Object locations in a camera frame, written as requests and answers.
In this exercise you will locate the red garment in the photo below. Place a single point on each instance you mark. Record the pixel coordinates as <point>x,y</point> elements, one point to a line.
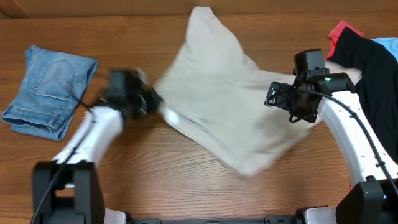
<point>335,33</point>

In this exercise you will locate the light blue garment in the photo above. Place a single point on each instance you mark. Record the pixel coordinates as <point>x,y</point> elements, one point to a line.
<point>390,43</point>

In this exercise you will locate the beige cotton shorts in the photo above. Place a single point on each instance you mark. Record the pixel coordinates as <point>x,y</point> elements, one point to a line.
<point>214,94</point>

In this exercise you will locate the black garment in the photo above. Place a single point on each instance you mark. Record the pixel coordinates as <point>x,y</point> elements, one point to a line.
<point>377,89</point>

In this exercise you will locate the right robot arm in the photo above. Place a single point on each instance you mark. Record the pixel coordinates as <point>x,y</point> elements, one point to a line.
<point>373,174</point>

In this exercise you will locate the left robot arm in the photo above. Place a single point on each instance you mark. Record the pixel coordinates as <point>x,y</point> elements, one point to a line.
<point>67,189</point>

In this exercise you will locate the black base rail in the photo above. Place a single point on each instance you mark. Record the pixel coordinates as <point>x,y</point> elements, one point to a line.
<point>269,219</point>

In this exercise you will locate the folded blue denim jeans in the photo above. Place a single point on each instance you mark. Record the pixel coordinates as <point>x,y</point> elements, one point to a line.
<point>49,93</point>

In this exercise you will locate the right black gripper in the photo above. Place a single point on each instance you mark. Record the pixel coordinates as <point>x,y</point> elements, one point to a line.
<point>309,114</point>

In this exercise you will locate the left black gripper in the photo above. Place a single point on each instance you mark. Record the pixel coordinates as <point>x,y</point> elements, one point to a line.
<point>154,100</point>

